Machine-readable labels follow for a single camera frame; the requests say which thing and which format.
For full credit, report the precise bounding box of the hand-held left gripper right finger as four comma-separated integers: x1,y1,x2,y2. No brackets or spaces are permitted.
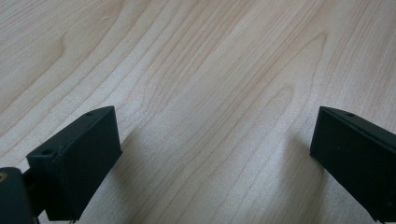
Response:
309,105,396,224

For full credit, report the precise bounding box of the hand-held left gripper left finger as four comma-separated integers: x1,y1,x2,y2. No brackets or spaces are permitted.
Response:
25,105,123,222

